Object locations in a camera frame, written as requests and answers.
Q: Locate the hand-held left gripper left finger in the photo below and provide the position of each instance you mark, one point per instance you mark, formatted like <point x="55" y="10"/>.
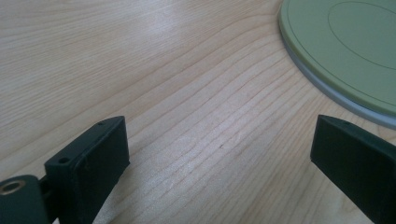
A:
<point x="90" y="165"/>

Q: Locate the green round mat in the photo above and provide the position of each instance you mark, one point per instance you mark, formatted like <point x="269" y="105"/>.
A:
<point x="342" y="46"/>

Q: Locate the grey round mat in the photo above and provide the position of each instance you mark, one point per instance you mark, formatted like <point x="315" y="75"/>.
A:
<point x="342" y="99"/>

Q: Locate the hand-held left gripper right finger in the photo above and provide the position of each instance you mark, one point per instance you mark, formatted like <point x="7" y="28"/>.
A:
<point x="358" y="161"/>

